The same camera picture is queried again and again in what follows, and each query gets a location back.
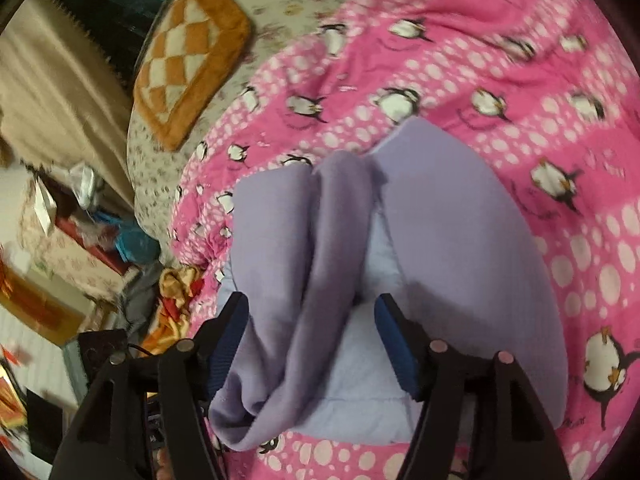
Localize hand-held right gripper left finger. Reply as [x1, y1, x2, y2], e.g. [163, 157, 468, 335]
[50, 291, 249, 480]

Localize clear plastic bag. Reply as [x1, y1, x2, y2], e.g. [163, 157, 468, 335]
[70, 162, 104, 209]

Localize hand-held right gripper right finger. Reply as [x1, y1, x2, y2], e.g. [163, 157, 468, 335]
[374, 294, 571, 480]

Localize orange red patterned cloth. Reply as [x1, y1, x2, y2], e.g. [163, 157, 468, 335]
[145, 266, 211, 356]

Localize teal bag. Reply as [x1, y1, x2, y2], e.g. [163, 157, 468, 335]
[95, 212, 161, 266]

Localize dark grey clothing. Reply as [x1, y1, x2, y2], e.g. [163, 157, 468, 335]
[117, 265, 166, 332]

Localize orange checkered cushion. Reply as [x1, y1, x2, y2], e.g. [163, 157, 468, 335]
[132, 0, 252, 152]

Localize floral bed sheet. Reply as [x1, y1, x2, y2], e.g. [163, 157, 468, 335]
[126, 0, 396, 266]

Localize beige curtain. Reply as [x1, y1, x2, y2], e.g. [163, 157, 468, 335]
[0, 0, 136, 206]

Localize lavender fleece pants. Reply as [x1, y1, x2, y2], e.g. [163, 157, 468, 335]
[207, 117, 571, 453]

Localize dark window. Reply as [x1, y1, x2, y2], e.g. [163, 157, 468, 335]
[65, 0, 172, 77]

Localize pink penguin print blanket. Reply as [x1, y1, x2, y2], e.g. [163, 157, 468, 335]
[170, 0, 640, 480]

